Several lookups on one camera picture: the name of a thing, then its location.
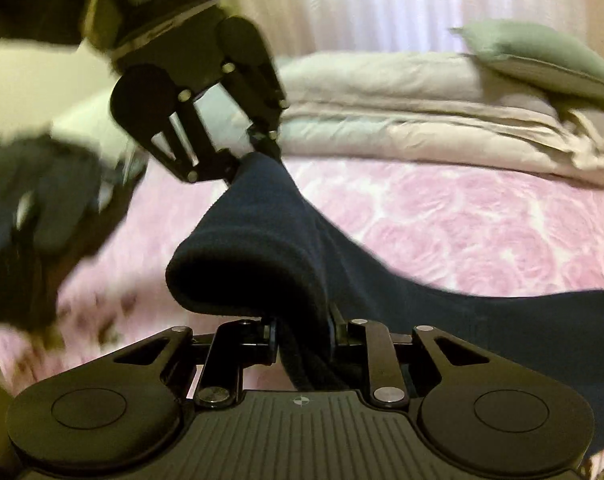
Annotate dark navy fleece pants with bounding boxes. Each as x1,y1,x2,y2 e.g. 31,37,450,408
165,153,604,451

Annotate pile of dark clothes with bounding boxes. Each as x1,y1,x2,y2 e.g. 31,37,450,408
0,133,148,333

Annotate white pillow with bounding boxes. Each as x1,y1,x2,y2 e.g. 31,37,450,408
48,89,137,167

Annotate beige folded blanket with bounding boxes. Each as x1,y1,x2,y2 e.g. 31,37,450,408
279,52,604,188

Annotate green cushion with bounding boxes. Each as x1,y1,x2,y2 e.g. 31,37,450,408
451,20,604,100

